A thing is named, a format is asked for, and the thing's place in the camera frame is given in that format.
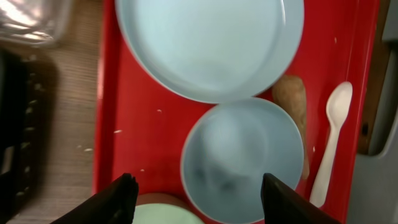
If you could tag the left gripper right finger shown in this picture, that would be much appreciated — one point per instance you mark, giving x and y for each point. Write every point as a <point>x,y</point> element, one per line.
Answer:
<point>281,204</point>

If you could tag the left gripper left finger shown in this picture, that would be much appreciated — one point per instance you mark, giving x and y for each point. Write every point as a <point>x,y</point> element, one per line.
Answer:
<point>113,205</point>

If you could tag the light green bowl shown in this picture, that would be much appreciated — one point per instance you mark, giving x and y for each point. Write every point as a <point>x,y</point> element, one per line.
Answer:
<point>161,213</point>

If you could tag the small light blue bowl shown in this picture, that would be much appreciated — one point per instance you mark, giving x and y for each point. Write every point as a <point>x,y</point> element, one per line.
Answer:
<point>227,152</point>

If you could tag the grey dishwasher rack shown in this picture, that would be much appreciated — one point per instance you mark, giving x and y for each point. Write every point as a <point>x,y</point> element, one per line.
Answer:
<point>373,196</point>

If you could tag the clear plastic waste bin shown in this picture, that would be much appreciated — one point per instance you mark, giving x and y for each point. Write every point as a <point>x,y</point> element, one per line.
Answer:
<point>35,22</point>

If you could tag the brown carrot piece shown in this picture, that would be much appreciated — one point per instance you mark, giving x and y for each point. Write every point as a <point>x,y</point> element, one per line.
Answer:
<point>289,93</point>

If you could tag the white plastic spoon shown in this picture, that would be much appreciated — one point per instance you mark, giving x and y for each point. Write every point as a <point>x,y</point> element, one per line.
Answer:
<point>337,109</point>

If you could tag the black plastic tray bin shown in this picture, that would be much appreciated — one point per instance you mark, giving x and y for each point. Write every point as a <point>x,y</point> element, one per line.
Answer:
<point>27,100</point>

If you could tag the large light blue plate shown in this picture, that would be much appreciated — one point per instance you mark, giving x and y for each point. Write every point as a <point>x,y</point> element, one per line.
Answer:
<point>213,51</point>

